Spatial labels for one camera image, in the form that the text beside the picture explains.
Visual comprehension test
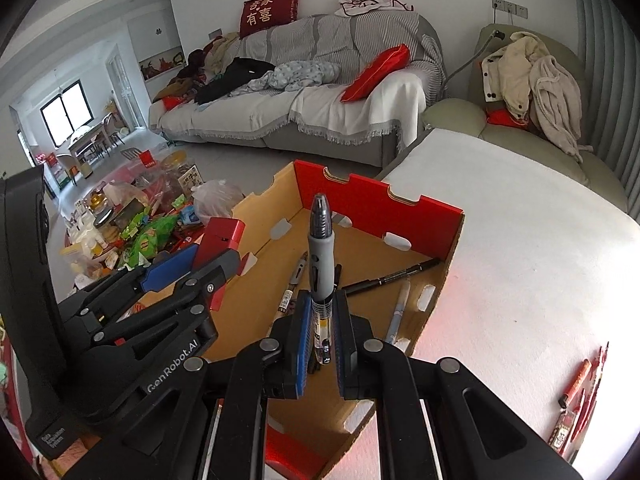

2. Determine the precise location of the white plastic bag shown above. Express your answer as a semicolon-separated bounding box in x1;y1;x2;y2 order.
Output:
192;180;246;226

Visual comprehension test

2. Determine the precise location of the red cushion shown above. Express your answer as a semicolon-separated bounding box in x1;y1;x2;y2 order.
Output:
341;44;411;103

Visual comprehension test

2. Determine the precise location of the red cloth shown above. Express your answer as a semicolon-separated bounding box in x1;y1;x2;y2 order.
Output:
486;107;531;128

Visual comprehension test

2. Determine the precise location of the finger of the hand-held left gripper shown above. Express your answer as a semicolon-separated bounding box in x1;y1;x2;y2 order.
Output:
90;250;242;346
57;244;201;321

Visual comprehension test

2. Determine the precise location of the dark patterned lighter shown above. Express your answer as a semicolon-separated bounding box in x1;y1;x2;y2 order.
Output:
547;407;576;456

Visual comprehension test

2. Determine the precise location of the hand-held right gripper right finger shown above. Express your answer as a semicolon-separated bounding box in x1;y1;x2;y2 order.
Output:
334;291;583;480

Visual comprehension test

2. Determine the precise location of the green armchair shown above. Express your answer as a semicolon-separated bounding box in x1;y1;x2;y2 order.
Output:
420;22;628;211

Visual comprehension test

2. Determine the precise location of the dark red printed pillow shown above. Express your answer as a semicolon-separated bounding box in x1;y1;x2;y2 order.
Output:
239;0;302;38

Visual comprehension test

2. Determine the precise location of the white foam table mat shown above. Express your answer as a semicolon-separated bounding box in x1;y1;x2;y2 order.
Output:
375;127;640;480

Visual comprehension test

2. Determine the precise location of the grey gel pen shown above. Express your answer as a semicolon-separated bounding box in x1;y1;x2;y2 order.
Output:
306;192;335;366

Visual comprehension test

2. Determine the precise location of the black garment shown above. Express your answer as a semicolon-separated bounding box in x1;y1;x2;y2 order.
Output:
195;57;276;103

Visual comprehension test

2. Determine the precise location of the large red gel pen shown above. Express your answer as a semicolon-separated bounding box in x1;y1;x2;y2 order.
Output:
570;385;601;443

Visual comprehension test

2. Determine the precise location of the black marker pen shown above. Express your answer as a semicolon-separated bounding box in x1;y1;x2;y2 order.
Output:
341;257;442;297

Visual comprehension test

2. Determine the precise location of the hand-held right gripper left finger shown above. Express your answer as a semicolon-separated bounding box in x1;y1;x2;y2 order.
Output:
65;294;313;480

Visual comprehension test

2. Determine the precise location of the green curtain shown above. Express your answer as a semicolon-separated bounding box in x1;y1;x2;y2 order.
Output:
567;0;640;221

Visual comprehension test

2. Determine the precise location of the white garment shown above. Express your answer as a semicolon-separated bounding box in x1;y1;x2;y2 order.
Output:
334;0;415;17

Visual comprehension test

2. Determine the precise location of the red case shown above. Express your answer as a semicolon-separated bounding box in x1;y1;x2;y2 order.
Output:
192;217;261;313

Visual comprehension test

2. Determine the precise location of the red printed lighter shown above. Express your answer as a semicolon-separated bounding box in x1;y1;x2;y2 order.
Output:
559;359;593;408

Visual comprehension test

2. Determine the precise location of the beige clothes pile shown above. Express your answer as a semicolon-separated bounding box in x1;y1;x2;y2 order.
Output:
482;31;593;163

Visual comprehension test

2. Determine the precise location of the grey sofa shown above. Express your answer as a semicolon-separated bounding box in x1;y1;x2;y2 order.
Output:
147;10;448;168

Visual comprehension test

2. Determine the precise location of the wall socket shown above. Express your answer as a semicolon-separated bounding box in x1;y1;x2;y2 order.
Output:
491;0;528;17

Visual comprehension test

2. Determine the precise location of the light blue blanket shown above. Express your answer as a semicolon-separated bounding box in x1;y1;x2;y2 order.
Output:
232;60;341;97

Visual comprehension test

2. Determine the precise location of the red cardboard box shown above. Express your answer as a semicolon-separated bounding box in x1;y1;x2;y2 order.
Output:
202;160;466;480

